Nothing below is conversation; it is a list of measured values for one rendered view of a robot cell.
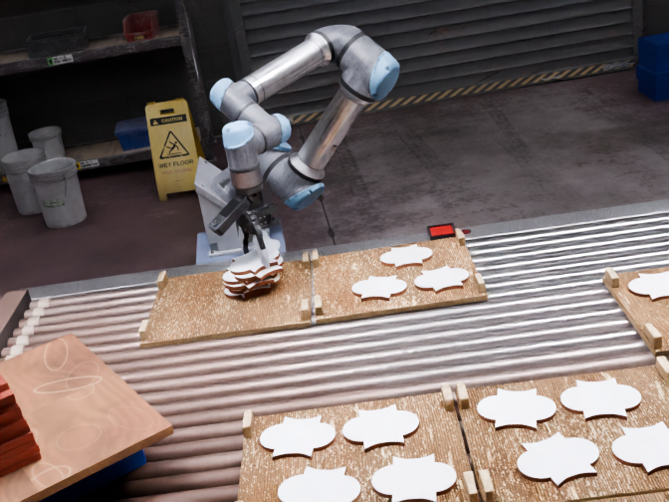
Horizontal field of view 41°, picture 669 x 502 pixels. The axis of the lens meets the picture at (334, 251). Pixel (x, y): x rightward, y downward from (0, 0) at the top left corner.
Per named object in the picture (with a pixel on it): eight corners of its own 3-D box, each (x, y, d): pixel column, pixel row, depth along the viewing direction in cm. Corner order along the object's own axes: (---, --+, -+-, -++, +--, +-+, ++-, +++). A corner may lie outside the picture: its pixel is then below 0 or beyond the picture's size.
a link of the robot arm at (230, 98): (341, 1, 245) (208, 79, 220) (370, 25, 242) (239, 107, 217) (333, 32, 254) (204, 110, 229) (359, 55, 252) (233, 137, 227)
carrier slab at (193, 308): (162, 283, 245) (161, 278, 244) (311, 263, 243) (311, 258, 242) (140, 349, 213) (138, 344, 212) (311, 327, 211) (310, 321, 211)
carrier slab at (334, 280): (313, 262, 244) (312, 257, 243) (462, 241, 243) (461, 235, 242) (317, 325, 212) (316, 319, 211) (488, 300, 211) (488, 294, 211)
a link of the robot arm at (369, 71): (277, 180, 272) (372, 31, 246) (312, 212, 269) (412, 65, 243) (255, 186, 262) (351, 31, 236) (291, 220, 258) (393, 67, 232)
